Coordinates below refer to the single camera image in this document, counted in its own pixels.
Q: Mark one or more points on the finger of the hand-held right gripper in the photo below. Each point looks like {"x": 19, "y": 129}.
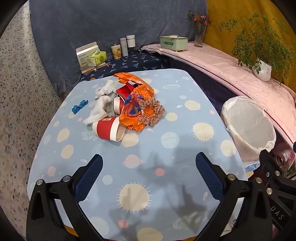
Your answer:
{"x": 269, "y": 166}

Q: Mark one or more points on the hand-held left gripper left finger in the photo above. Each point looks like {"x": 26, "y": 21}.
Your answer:
{"x": 89, "y": 178}

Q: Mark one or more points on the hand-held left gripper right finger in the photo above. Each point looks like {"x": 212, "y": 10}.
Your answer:
{"x": 209, "y": 178}

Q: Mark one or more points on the white bin with plastic liner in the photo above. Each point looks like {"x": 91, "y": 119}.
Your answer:
{"x": 249, "y": 125}

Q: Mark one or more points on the red white paper cup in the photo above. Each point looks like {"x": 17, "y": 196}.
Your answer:
{"x": 119, "y": 105}
{"x": 104, "y": 128}

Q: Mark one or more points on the orange printed plastic bag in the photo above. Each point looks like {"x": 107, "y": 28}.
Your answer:
{"x": 131, "y": 115}

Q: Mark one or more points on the light blue plastic sheet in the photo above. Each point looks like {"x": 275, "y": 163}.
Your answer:
{"x": 251, "y": 165}

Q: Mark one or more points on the planet printed light blue tablecloth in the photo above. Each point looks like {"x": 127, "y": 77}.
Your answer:
{"x": 161, "y": 143}

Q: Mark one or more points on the white crumpled tissue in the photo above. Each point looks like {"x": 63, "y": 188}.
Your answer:
{"x": 99, "y": 109}

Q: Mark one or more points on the blue scrunchie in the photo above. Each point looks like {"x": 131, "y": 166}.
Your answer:
{"x": 79, "y": 107}

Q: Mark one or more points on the brown polka dot scrunchie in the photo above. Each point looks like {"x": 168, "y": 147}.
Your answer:
{"x": 157, "y": 111}

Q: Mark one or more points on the dark purple cloth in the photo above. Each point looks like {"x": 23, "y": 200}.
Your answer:
{"x": 208, "y": 89}

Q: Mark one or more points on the white sock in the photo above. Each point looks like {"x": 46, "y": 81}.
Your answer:
{"x": 107, "y": 88}

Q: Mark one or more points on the green plant in white pot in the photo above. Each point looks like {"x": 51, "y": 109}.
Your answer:
{"x": 262, "y": 70}

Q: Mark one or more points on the brown wooden board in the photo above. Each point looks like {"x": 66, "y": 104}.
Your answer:
{"x": 96, "y": 68}

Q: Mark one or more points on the pink printed sheet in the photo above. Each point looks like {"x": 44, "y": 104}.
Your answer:
{"x": 219, "y": 64}

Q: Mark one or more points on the green tissue pack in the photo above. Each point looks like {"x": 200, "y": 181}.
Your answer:
{"x": 96, "y": 58}

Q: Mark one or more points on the white cardboard box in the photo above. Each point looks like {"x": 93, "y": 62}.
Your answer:
{"x": 83, "y": 58}

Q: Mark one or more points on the navy leaf printed cloth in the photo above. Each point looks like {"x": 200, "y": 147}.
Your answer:
{"x": 138, "y": 62}

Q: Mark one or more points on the orange printed can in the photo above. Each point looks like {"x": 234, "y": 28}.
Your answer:
{"x": 116, "y": 52}

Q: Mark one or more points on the grey cylinder bottle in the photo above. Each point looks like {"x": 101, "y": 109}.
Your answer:
{"x": 124, "y": 47}

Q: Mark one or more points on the green tissue box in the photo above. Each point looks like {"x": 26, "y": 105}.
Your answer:
{"x": 174, "y": 42}

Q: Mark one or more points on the glass vase with red flowers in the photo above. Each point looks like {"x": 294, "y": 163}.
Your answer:
{"x": 199, "y": 38}

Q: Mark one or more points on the white jar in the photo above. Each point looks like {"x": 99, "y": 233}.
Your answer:
{"x": 130, "y": 41}

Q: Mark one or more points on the grey blue blanket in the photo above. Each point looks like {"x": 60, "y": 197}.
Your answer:
{"x": 92, "y": 23}

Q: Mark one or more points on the mustard yellow cloth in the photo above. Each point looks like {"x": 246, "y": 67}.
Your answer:
{"x": 219, "y": 11}

